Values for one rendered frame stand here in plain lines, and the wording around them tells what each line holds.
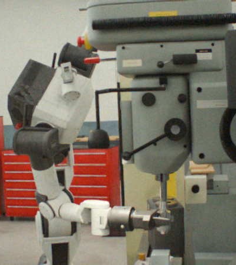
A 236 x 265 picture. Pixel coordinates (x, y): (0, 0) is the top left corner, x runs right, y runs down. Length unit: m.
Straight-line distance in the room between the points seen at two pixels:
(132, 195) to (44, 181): 1.64
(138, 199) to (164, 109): 1.94
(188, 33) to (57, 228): 1.11
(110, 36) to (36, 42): 9.66
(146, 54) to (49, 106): 0.49
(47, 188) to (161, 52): 0.70
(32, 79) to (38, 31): 9.30
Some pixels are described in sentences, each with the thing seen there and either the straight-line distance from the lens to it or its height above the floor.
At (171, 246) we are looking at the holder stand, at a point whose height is 0.99.
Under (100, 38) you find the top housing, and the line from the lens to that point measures 1.55.
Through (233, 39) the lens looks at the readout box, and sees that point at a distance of 1.29.
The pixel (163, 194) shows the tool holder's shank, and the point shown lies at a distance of 1.66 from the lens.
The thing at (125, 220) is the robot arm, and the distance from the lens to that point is 1.69.
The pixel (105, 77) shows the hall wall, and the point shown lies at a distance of 10.77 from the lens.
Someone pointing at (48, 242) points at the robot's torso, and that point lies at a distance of 2.25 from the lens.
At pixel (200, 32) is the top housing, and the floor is 1.75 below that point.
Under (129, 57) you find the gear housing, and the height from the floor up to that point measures 1.68.
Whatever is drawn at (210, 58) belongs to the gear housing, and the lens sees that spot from 1.53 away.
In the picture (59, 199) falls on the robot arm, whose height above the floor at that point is 1.18.
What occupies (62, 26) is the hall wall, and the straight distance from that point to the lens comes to 11.08.
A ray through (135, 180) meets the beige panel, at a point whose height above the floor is 1.02.
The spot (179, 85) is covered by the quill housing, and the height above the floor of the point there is 1.59.
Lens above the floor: 1.54
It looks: 3 degrees down
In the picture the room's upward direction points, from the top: 2 degrees counter-clockwise
